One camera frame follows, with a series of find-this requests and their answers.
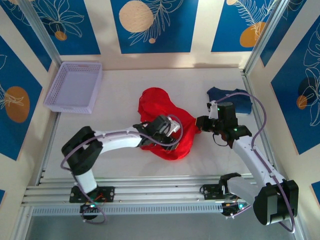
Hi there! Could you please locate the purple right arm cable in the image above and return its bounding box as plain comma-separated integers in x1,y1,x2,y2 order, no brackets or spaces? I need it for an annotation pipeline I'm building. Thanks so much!
214,91,298,235

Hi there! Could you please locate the aluminium frame post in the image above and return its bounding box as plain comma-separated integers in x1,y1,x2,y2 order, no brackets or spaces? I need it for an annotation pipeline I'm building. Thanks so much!
18,0,63,66
243,0,292,76

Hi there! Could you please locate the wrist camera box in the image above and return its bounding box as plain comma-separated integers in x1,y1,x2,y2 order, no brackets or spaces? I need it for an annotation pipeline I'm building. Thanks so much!
166,116,181,138
206,99,220,119

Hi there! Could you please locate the grey slotted cable duct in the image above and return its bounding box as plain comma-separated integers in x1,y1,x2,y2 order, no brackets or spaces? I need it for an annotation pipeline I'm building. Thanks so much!
31,204,225,216

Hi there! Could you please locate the white perforated plastic basket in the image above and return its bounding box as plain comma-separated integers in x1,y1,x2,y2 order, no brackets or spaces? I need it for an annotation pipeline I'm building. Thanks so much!
43,61,104,115

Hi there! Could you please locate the small black electronics board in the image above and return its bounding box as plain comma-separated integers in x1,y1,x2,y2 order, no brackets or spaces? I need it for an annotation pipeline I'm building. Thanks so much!
221,199,252,217
79,201,101,215

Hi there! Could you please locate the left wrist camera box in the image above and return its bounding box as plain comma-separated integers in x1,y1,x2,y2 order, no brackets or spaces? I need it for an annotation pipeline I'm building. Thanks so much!
166,116,181,138

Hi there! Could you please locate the aluminium side rail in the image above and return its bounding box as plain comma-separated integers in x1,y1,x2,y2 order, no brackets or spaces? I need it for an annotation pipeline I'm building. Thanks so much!
34,111,62,187
241,71,279,181

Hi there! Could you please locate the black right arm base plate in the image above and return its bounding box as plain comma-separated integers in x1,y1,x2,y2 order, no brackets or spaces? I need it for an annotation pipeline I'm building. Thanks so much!
199,183,226,201

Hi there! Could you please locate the blue floral wall panel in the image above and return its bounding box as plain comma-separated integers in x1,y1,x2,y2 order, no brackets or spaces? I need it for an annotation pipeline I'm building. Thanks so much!
270,14,320,156
27,0,101,56
110,0,200,54
211,0,277,53
0,36,43,161

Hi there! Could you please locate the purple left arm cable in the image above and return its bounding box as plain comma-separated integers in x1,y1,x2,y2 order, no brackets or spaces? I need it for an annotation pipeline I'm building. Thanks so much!
60,114,185,224

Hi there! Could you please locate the wide aluminium base rail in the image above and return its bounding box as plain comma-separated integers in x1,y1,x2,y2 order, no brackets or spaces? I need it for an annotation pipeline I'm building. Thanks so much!
21,174,300,208

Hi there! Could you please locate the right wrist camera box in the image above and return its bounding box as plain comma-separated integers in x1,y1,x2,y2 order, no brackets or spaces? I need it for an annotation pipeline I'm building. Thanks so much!
206,99,220,119

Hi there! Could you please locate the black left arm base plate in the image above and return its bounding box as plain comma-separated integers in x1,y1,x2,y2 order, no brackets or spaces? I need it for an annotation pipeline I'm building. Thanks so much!
69,186,116,204

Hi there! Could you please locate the blue folded t-shirt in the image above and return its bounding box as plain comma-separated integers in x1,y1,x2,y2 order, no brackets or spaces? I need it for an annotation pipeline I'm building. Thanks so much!
206,86,253,115

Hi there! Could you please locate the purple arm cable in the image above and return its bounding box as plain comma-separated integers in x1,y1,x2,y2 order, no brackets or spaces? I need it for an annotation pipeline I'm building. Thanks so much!
214,91,298,235
60,114,185,224

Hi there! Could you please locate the red t-shirt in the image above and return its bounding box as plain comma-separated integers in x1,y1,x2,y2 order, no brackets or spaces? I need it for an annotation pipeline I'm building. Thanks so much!
137,86,201,162

